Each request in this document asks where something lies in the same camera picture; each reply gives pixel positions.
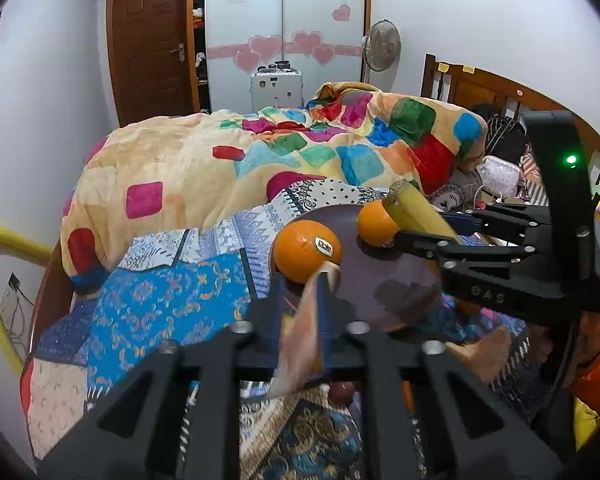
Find grey printed pillow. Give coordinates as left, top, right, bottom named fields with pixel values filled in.
left=429, top=167, right=482, bottom=212

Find yellow curved frame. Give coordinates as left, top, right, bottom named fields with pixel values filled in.
left=0, top=225, right=54, bottom=377

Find colourful patchwork blanket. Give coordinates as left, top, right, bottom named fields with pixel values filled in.
left=60, top=81, right=489, bottom=287

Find white cable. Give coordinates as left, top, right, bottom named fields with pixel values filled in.
left=471, top=184, right=503, bottom=202

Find wooden bed footboard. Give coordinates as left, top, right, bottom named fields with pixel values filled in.
left=27, top=240, right=77, bottom=361

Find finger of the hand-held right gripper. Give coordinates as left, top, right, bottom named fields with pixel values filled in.
left=394, top=230, right=537, bottom=272
left=440, top=204, right=555, bottom=242

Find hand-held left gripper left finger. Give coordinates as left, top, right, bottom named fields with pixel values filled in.
left=37, top=274, right=288, bottom=480

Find pink printed pouch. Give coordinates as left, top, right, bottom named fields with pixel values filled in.
left=479, top=156, right=524, bottom=199

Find yellow cloth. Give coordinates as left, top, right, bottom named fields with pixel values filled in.
left=574, top=397, right=600, bottom=449

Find pomelo peel piece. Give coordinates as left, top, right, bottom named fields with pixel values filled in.
left=269, top=262, right=344, bottom=399
left=449, top=325, right=514, bottom=392

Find orange left small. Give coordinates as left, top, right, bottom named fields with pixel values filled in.
left=328, top=381, right=357, bottom=406

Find green yellow banana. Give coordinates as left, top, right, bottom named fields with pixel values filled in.
left=384, top=179, right=464, bottom=247

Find wooden bed headboard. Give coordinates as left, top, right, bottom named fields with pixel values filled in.
left=421, top=53, right=600, bottom=173

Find standing electric fan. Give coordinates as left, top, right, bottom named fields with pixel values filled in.
left=361, top=20, right=402, bottom=84

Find orange with sticker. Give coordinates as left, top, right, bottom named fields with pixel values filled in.
left=273, top=220, right=343, bottom=286

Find brown wooden door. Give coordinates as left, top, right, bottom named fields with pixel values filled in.
left=106, top=0, right=201, bottom=128

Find black striped bag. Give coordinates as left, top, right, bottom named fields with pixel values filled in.
left=484, top=114, right=527, bottom=166

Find pink heart stickers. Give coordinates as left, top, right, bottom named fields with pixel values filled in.
left=207, top=4, right=363, bottom=74

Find striped cloth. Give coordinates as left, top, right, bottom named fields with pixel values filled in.
left=521, top=152, right=552, bottom=207

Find blue patterned bed sheet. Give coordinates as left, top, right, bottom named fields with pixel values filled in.
left=22, top=180, right=536, bottom=480

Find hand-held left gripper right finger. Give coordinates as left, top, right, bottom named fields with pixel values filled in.
left=316, top=270, right=567, bottom=480

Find brown round plate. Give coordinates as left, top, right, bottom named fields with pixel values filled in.
left=269, top=203, right=444, bottom=334

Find wardrobe with frosted sliding doors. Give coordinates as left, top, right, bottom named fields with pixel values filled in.
left=187, top=0, right=373, bottom=114

